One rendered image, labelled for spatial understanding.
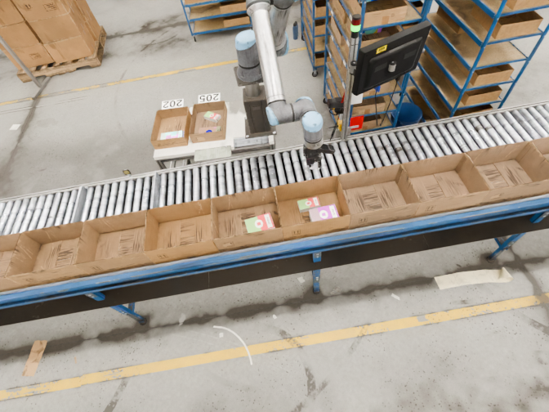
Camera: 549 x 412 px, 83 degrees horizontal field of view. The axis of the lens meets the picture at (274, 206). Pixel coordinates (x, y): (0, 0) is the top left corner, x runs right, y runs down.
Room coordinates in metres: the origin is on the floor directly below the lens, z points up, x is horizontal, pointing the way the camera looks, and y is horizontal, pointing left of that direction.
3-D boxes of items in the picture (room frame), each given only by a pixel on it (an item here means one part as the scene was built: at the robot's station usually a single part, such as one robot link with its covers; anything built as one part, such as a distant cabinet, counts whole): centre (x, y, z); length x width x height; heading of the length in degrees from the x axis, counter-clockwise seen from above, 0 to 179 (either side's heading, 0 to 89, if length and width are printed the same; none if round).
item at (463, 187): (1.00, -1.00, 0.96); 0.39 x 0.29 x 0.17; 89
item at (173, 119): (2.17, 0.74, 0.80); 0.38 x 0.28 x 0.10; 175
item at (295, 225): (1.01, -0.21, 0.96); 0.39 x 0.29 x 0.17; 89
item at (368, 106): (2.37, -1.01, 0.59); 0.40 x 0.30 x 0.10; 177
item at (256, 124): (2.04, -0.01, 0.91); 0.26 x 0.26 x 0.33; 86
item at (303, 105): (1.21, -0.23, 1.53); 0.12 x 0.12 x 0.09; 3
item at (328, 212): (0.95, -0.28, 0.92); 0.16 x 0.11 x 0.07; 92
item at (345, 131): (1.73, -0.63, 1.11); 0.12 x 0.05 x 0.88; 89
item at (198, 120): (2.16, 0.41, 0.80); 0.38 x 0.28 x 0.10; 173
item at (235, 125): (2.16, 0.38, 0.74); 1.00 x 0.58 x 0.03; 86
